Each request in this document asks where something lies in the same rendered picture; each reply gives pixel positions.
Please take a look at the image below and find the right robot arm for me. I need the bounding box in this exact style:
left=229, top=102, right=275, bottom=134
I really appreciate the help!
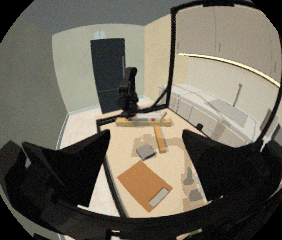
left=116, top=67, right=139, bottom=112

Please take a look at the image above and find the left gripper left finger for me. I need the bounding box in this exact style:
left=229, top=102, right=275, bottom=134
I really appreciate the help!
left=22, top=129, right=111, bottom=208

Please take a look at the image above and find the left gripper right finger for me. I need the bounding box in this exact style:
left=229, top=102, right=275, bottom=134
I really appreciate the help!
left=182, top=129, right=264, bottom=202

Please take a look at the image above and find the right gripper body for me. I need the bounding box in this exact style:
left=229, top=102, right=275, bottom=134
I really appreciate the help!
left=120, top=101, right=130, bottom=118

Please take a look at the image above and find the brown clipboard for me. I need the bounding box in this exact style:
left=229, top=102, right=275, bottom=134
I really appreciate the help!
left=122, top=165, right=173, bottom=212

